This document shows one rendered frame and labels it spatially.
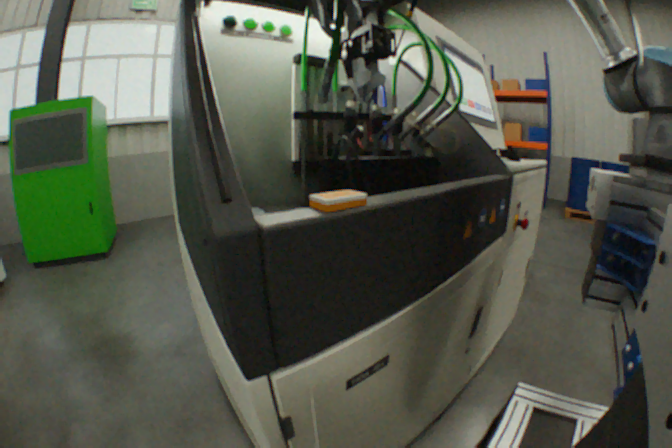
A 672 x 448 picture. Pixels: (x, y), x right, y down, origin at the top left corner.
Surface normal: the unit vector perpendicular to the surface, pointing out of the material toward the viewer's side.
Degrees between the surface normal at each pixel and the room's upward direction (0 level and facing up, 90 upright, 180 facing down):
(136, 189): 90
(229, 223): 43
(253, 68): 90
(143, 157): 90
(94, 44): 90
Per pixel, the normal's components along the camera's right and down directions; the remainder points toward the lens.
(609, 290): -0.73, 0.14
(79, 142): 0.61, 0.16
